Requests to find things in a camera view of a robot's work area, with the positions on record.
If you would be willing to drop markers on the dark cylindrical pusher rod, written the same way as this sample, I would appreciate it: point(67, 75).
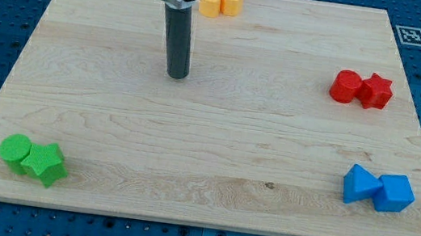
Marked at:
point(178, 41)

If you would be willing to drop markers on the blue cube block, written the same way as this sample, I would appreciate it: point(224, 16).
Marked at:
point(395, 194)

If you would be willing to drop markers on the yellow heart block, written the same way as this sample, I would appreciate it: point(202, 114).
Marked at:
point(210, 8)

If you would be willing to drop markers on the red cylinder block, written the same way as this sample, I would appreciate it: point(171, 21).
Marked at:
point(345, 86)

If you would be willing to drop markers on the green cylinder block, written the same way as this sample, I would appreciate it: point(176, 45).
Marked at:
point(13, 150)

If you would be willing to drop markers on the yellow hexagon block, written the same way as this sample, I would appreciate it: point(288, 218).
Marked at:
point(231, 7)

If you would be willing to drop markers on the red star block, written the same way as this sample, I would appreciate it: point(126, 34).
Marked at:
point(375, 92)

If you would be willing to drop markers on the light wooden board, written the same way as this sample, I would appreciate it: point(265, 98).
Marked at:
point(250, 140)

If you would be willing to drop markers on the blue triangle block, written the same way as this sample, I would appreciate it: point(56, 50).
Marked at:
point(359, 184)

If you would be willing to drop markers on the white fiducial marker tag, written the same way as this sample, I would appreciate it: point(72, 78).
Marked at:
point(409, 35)

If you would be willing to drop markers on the green star block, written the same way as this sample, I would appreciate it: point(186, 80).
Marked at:
point(45, 163)

